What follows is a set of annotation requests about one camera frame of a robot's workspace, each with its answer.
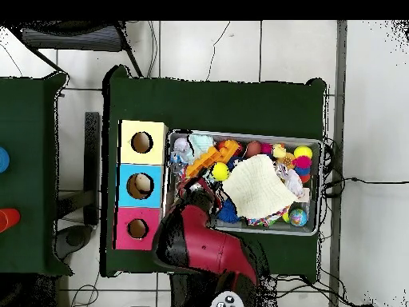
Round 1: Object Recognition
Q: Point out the wooden box with three holes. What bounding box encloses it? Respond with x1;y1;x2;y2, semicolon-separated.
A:
112;119;169;251

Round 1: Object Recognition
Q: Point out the orange toy building brick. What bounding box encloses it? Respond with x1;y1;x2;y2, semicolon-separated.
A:
185;139;240;178

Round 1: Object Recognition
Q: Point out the yellow smiley ball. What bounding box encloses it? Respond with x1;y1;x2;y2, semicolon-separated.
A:
211;161;230;181

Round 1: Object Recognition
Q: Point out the light blue knitted cloth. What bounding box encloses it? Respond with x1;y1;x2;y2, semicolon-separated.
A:
189;134;216;157

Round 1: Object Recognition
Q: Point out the cream knitted cloth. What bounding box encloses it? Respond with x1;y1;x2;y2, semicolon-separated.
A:
221;153;300;220

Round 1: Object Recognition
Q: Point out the globe print ball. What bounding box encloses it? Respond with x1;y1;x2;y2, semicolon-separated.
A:
288;208;308;227

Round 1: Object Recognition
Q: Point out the black upright panel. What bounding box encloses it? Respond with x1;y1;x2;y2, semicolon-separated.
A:
83;111;101;225

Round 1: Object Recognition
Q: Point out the grey round base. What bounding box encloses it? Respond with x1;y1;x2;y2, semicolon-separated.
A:
54;224;94;260

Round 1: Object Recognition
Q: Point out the dark green side table cloth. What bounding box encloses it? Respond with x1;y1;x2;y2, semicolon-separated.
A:
0;71;73;277

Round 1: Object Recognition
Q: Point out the black chair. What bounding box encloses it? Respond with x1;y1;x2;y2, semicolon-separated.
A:
12;20;143;78

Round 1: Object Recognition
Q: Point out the blue cup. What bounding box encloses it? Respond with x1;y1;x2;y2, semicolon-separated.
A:
0;146;10;174

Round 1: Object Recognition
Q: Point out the orange cup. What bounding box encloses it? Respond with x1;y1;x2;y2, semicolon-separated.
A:
0;208;21;233

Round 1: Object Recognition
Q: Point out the shallow wire mesh bin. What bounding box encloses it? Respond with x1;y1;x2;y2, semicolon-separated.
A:
161;128;324;237

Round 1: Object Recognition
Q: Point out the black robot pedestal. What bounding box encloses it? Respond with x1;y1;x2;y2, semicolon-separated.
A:
170;273;224;307

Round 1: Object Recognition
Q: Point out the black cable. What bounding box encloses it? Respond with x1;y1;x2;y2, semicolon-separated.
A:
320;176;409;197

